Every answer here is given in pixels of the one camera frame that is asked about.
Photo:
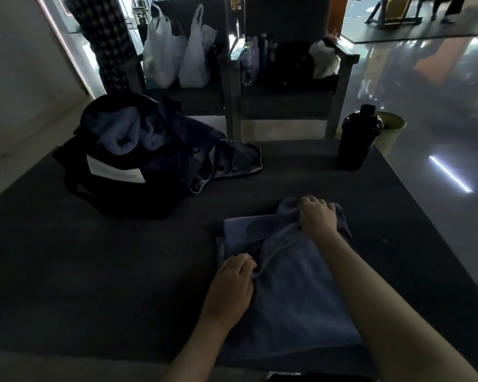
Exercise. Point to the person's right hand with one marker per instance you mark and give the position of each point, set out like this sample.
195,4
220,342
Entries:
318,220

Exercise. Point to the person's right fingers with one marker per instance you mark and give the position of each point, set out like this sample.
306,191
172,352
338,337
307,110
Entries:
312,202

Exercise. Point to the person's left hand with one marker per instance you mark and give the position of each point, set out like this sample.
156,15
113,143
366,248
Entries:
230,288

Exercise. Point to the person's left fingers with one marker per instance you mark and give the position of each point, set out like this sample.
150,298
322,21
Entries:
243,263

